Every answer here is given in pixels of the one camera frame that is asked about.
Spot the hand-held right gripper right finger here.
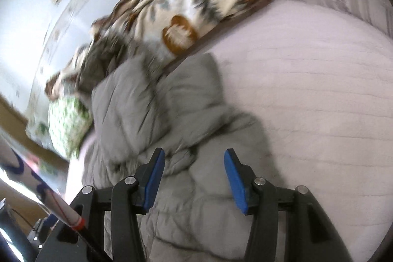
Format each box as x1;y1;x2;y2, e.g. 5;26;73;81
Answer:
224;148;353;262

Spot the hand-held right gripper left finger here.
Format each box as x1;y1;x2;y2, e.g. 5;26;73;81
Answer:
35;148;166;262

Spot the grey quilted blanket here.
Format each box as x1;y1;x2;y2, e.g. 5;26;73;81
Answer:
81;53;277;262

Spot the green checked pillow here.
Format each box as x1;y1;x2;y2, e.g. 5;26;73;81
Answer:
47;94;94;160

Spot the pink quilted bed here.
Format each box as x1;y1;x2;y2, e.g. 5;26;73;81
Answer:
66;0;393;262

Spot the leaf print blanket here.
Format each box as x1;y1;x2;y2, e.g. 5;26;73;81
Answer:
45;0;271;103

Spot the white cable sleeve red end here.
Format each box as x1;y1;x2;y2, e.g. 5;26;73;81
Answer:
0;136;86;232

